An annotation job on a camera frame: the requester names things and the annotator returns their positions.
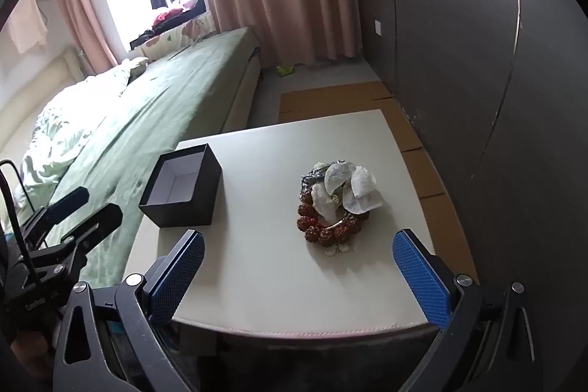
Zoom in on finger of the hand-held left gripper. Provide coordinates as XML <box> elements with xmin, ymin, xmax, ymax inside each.
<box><xmin>28</xmin><ymin>204</ymin><xmax>124</xmax><ymax>278</ymax></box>
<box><xmin>21</xmin><ymin>186</ymin><xmax>90</xmax><ymax>237</ymax></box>

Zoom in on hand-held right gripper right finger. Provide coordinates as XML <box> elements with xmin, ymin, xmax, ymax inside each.
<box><xmin>392</xmin><ymin>229</ymin><xmax>545</xmax><ymax>392</ymax></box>

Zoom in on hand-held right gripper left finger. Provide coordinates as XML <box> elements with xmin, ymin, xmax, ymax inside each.
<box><xmin>53</xmin><ymin>229</ymin><xmax>206</xmax><ymax>392</ymax></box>

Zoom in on black box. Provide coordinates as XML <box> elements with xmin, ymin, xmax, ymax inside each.
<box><xmin>139</xmin><ymin>143</ymin><xmax>222</xmax><ymax>227</ymax></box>

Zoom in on clear plastic jewelry bag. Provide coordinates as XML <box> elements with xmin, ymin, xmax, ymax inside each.
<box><xmin>347</xmin><ymin>166</ymin><xmax>383</xmax><ymax>213</ymax></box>
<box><xmin>324</xmin><ymin>162</ymin><xmax>356</xmax><ymax>193</ymax></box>
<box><xmin>311</xmin><ymin>183</ymin><xmax>345</xmax><ymax>220</ymax></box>

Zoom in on brown bead bracelet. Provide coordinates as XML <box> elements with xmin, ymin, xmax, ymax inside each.
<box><xmin>296</xmin><ymin>190</ymin><xmax>370</xmax><ymax>247</ymax></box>

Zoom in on silver chain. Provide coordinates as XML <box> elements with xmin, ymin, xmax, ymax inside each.
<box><xmin>301</xmin><ymin>162</ymin><xmax>331</xmax><ymax>197</ymax></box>

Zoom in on pale green quilt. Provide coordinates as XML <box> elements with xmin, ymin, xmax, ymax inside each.
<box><xmin>14</xmin><ymin>57</ymin><xmax>150</xmax><ymax>209</ymax></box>

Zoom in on bed with green sheet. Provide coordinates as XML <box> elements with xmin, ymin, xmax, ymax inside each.
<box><xmin>0</xmin><ymin>27</ymin><xmax>262</xmax><ymax>296</ymax></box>

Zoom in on pale green pillow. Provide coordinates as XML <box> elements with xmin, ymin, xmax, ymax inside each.
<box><xmin>120</xmin><ymin>57</ymin><xmax>150</xmax><ymax>84</ymax></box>

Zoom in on white hanging garment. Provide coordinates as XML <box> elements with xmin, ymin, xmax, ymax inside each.
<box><xmin>7</xmin><ymin>0</ymin><xmax>49</xmax><ymax>53</ymax></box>

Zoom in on narrow pink curtain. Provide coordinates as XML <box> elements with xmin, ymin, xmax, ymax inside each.
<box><xmin>48</xmin><ymin>0</ymin><xmax>120</xmax><ymax>76</ymax></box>

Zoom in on floral pillow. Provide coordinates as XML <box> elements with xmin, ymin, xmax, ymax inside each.
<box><xmin>140</xmin><ymin>13</ymin><xmax>216</xmax><ymax>62</ymax></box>

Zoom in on flat brown cardboard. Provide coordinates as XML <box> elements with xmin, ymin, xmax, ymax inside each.
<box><xmin>278</xmin><ymin>80</ymin><xmax>478</xmax><ymax>283</ymax></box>

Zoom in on pile of clothes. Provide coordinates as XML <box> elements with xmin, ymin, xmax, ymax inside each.
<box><xmin>131</xmin><ymin>0</ymin><xmax>207</xmax><ymax>48</ymax></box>

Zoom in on black cable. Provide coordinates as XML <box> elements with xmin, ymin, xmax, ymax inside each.
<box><xmin>0</xmin><ymin>160</ymin><xmax>40</xmax><ymax>287</ymax></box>

